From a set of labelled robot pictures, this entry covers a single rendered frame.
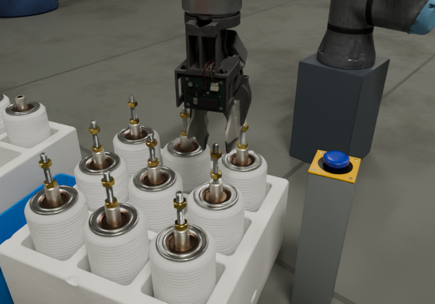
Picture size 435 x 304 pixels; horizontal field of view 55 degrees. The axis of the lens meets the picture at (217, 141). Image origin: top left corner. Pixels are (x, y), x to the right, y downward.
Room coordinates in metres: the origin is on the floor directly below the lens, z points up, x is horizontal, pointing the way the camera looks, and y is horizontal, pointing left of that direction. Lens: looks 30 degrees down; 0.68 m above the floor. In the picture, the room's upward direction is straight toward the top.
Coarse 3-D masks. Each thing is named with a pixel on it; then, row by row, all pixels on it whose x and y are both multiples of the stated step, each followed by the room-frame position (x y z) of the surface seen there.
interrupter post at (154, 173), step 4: (148, 168) 0.59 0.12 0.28; (152, 168) 0.59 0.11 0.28; (156, 168) 0.59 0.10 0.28; (160, 168) 0.60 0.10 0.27; (148, 172) 0.59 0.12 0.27; (152, 172) 0.59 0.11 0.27; (156, 172) 0.59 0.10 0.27; (160, 172) 0.59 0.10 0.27; (148, 176) 0.59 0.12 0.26; (152, 176) 0.59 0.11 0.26; (156, 176) 0.59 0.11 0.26; (160, 176) 0.59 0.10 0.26; (152, 180) 0.59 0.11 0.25; (156, 180) 0.59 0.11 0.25
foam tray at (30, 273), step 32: (256, 224) 0.56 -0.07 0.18; (0, 256) 0.49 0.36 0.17; (32, 256) 0.48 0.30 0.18; (224, 256) 0.48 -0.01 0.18; (256, 256) 0.51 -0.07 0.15; (32, 288) 0.47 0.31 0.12; (64, 288) 0.44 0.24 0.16; (96, 288) 0.42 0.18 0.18; (128, 288) 0.42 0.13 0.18; (224, 288) 0.42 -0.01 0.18; (256, 288) 0.53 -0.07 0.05
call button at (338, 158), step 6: (324, 156) 0.55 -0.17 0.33; (330, 156) 0.55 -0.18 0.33; (336, 156) 0.55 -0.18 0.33; (342, 156) 0.55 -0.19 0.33; (324, 162) 0.54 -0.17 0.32; (330, 162) 0.53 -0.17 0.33; (336, 162) 0.53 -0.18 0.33; (342, 162) 0.53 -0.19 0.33; (348, 162) 0.53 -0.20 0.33; (330, 168) 0.53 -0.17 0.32; (336, 168) 0.53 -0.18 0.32; (342, 168) 0.53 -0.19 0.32
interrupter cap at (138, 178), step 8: (144, 168) 0.62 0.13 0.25; (168, 168) 0.62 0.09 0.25; (136, 176) 0.60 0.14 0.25; (144, 176) 0.60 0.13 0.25; (168, 176) 0.60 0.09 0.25; (136, 184) 0.57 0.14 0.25; (144, 184) 0.58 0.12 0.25; (152, 184) 0.58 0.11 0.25; (160, 184) 0.58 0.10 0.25; (168, 184) 0.58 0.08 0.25
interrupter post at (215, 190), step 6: (210, 180) 0.55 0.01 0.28; (222, 180) 0.55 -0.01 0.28; (210, 186) 0.54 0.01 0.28; (216, 186) 0.54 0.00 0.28; (222, 186) 0.54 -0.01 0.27; (210, 192) 0.54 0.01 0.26; (216, 192) 0.54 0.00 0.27; (222, 192) 0.55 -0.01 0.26; (210, 198) 0.54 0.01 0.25; (216, 198) 0.54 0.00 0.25
